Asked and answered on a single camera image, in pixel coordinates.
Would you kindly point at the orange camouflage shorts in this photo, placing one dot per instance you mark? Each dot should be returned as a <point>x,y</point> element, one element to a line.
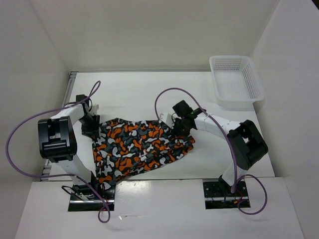
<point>127,148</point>

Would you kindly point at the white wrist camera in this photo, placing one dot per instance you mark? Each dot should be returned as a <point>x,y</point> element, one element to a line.
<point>167,119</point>
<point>94,110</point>

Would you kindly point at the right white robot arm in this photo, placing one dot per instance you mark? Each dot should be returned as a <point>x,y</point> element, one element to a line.
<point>246,144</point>

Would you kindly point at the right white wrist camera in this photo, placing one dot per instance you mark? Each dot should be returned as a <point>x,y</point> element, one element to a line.
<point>167,119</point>

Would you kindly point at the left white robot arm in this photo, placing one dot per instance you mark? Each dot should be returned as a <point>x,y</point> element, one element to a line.
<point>57,143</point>

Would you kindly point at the white perforated plastic basket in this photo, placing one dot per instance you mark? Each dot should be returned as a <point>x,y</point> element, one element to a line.
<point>236,81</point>

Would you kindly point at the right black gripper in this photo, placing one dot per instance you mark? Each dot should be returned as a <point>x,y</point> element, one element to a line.
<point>185,134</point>

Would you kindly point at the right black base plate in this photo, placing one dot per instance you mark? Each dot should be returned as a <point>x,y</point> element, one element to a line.
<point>215,198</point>

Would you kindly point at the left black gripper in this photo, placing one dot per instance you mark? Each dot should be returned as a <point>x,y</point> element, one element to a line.
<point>94,128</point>

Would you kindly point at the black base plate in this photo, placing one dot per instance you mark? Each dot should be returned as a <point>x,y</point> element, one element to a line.
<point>109,196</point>
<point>215,198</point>

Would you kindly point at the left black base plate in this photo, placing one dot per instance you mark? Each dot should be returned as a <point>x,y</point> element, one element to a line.
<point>109,196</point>

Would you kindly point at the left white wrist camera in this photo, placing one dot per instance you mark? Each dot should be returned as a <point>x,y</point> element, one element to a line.
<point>94,110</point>

